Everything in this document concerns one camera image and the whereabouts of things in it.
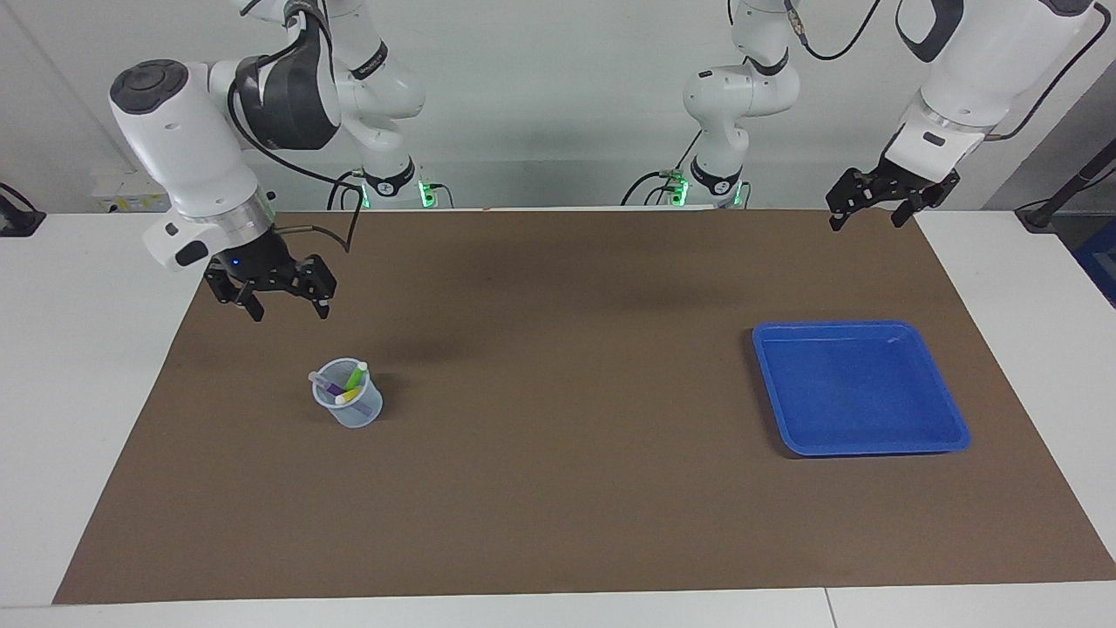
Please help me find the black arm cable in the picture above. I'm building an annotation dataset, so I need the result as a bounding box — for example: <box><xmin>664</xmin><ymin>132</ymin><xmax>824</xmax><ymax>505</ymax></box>
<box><xmin>728</xmin><ymin>0</ymin><xmax>1113</xmax><ymax>142</ymax></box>
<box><xmin>227</xmin><ymin>0</ymin><xmax>364</xmax><ymax>255</ymax></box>

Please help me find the brown table mat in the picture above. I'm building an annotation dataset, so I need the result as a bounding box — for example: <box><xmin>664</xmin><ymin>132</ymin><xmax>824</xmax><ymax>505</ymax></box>
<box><xmin>52</xmin><ymin>208</ymin><xmax>1116</xmax><ymax>605</ymax></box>

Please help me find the translucent plastic cup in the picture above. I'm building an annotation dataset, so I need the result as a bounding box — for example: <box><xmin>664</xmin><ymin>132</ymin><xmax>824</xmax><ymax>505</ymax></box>
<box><xmin>312</xmin><ymin>358</ymin><xmax>384</xmax><ymax>429</ymax></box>

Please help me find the blue plastic tray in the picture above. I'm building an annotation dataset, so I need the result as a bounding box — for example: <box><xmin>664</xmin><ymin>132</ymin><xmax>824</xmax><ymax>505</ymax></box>
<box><xmin>752</xmin><ymin>320</ymin><xmax>971</xmax><ymax>458</ymax></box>

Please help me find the blue box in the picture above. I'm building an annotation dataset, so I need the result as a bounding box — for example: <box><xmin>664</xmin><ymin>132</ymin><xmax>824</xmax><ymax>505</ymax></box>
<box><xmin>1074</xmin><ymin>218</ymin><xmax>1116</xmax><ymax>308</ymax></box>

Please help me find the white wall socket box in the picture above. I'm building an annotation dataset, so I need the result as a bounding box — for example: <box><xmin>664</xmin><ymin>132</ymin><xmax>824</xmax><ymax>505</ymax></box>
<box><xmin>92</xmin><ymin>170</ymin><xmax>172</xmax><ymax>215</ymax></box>

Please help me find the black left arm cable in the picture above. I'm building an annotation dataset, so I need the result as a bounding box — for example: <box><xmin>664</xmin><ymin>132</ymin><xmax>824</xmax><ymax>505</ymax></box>
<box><xmin>728</xmin><ymin>0</ymin><xmax>1113</xmax><ymax>142</ymax></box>

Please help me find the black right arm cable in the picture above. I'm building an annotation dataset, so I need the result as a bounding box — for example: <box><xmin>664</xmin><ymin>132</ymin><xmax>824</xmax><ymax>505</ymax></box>
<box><xmin>227</xmin><ymin>0</ymin><xmax>364</xmax><ymax>255</ymax></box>

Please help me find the black base cable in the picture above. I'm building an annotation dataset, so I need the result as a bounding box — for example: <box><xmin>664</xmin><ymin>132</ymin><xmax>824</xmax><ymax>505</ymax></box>
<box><xmin>621</xmin><ymin>131</ymin><xmax>704</xmax><ymax>208</ymax></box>
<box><xmin>327</xmin><ymin>170</ymin><xmax>371</xmax><ymax>211</ymax></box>

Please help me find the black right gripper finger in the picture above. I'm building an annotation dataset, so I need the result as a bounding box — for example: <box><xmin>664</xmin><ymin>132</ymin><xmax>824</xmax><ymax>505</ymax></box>
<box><xmin>203</xmin><ymin>262</ymin><xmax>266</xmax><ymax>323</ymax></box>
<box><xmin>293</xmin><ymin>254</ymin><xmax>338</xmax><ymax>320</ymax></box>

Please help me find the black right base cable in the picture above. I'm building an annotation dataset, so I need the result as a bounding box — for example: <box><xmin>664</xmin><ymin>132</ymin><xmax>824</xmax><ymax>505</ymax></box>
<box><xmin>327</xmin><ymin>170</ymin><xmax>371</xmax><ymax>211</ymax></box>

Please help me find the black left base cable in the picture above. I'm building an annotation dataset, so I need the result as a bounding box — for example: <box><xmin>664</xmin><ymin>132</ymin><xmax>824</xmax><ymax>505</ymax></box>
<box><xmin>621</xmin><ymin>131</ymin><xmax>704</xmax><ymax>208</ymax></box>

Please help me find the black stand leg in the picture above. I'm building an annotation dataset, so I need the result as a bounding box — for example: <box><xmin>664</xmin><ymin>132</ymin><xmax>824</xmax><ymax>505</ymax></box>
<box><xmin>1016</xmin><ymin>138</ymin><xmax>1116</xmax><ymax>234</ymax></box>

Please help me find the black table clamp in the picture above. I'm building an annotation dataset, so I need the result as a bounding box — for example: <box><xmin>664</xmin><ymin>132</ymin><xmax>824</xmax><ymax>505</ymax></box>
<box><xmin>0</xmin><ymin>181</ymin><xmax>46</xmax><ymax>238</ymax></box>

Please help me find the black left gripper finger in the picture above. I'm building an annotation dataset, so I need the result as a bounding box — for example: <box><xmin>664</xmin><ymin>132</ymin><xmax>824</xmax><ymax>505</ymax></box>
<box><xmin>890</xmin><ymin>169</ymin><xmax>962</xmax><ymax>229</ymax></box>
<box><xmin>826</xmin><ymin>167</ymin><xmax>881</xmax><ymax>232</ymax></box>

